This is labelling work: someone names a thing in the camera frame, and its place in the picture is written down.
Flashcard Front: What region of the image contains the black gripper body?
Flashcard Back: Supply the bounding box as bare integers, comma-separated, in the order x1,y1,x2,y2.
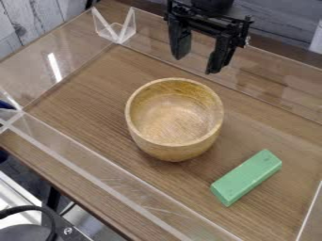
165,0,254,48

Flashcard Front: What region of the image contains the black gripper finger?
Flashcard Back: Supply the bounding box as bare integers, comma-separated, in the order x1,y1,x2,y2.
168,16,192,60
205,33,237,74

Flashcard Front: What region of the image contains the green rectangular block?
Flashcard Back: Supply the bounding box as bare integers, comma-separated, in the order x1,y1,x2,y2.
210,150,283,207

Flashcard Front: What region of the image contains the brown wooden bowl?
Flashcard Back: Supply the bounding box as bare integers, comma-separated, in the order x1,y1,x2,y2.
125,77,225,162

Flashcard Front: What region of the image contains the black table leg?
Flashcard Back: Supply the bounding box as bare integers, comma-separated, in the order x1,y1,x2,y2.
47,187,62,211

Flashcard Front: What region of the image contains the clear acrylic corner bracket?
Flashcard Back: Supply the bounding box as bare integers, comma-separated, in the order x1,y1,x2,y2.
91,8,137,44

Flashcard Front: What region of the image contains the clear acrylic enclosure wall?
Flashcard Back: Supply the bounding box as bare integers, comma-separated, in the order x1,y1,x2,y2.
0,1,322,241

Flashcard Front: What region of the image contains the black cable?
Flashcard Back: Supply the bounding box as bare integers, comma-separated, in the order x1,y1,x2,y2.
0,205,58,241

